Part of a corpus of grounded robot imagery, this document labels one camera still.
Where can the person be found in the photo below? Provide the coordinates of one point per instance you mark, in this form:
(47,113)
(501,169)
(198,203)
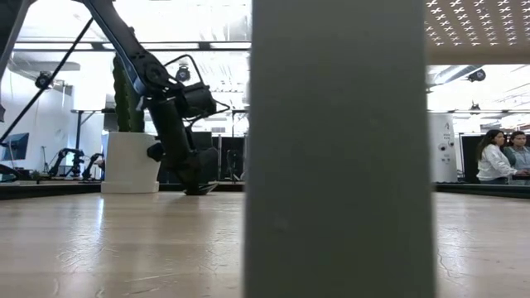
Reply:
(519,157)
(492,163)

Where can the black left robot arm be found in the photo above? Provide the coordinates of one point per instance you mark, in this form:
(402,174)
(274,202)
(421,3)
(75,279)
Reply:
(124,45)

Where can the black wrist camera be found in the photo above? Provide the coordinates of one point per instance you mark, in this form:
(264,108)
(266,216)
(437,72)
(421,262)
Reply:
(198,101)

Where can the white planter pot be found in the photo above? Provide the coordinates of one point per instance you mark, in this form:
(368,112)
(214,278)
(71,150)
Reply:
(124,165)

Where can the wooden work table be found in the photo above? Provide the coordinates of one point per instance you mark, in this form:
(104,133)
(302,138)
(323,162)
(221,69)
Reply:
(488,191)

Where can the black background robot arm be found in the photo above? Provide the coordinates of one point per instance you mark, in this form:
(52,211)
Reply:
(62,157)
(93,161)

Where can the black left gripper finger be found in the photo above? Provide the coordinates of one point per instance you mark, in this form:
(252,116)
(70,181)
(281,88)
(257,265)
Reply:
(196,176)

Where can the green cactus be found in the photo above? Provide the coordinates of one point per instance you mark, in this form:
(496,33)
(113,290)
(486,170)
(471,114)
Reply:
(124,111)

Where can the small black ceiling fixture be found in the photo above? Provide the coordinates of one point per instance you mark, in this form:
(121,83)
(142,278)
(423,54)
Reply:
(475,107)

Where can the black teardrop plate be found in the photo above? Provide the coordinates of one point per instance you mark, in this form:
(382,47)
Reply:
(209,190)

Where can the black ceiling spotlight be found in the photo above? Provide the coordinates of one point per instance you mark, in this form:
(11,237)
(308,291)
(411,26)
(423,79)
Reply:
(43,80)
(183,75)
(477,75)

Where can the white perforated metal tray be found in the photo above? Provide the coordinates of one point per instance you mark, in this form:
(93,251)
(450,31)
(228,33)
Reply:
(339,145)

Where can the computer monitor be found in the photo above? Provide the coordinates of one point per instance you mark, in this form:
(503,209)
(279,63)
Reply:
(17,145)

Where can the white cylindrical kiosk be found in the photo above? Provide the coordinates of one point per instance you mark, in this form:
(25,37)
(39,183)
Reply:
(443,140)

